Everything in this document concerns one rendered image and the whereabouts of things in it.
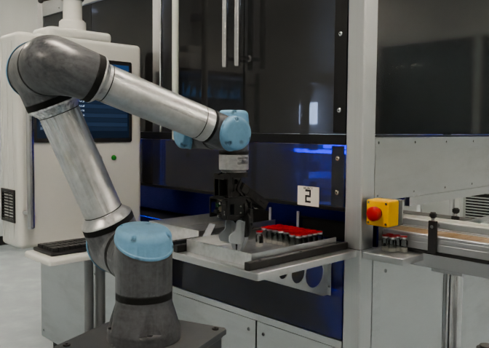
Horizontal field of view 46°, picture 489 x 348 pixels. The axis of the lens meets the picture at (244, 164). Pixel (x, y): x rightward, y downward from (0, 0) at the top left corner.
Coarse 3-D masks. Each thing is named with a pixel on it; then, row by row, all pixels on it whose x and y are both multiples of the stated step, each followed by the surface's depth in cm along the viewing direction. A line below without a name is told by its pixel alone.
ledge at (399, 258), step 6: (366, 252) 164; (372, 252) 164; (378, 252) 164; (384, 252) 164; (396, 252) 164; (408, 252) 164; (414, 252) 164; (366, 258) 164; (372, 258) 162; (378, 258) 161; (384, 258) 159; (390, 258) 158; (396, 258) 157; (402, 258) 156; (408, 258) 157; (414, 258) 160; (420, 258) 162; (396, 264) 157; (402, 264) 156
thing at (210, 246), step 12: (192, 240) 161; (204, 240) 167; (216, 240) 170; (252, 240) 178; (324, 240) 163; (192, 252) 161; (204, 252) 157; (216, 252) 153; (228, 252) 150; (240, 252) 147; (252, 252) 161; (264, 252) 147; (276, 252) 150; (288, 252) 153; (240, 264) 147
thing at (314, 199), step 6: (300, 186) 180; (306, 186) 178; (300, 192) 180; (306, 192) 178; (312, 192) 177; (318, 192) 175; (300, 198) 180; (312, 198) 177; (318, 198) 175; (300, 204) 180; (306, 204) 178; (312, 204) 177; (318, 204) 175
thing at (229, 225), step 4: (228, 220) 148; (236, 220) 150; (228, 224) 148; (232, 224) 149; (228, 228) 148; (232, 228) 149; (220, 232) 147; (224, 232) 147; (228, 232) 148; (220, 236) 147; (224, 236) 147; (228, 236) 148; (220, 240) 147; (224, 240) 147; (232, 244) 149; (236, 244) 149
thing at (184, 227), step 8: (184, 216) 204; (192, 216) 207; (200, 216) 209; (208, 216) 212; (216, 216) 215; (168, 224) 187; (176, 224) 202; (184, 224) 204; (192, 224) 207; (200, 224) 208; (208, 224) 208; (216, 224) 208; (224, 224) 208; (256, 224) 193; (264, 224) 196; (272, 224) 198; (176, 232) 184; (184, 232) 181; (192, 232) 178; (200, 232) 176; (216, 232) 181
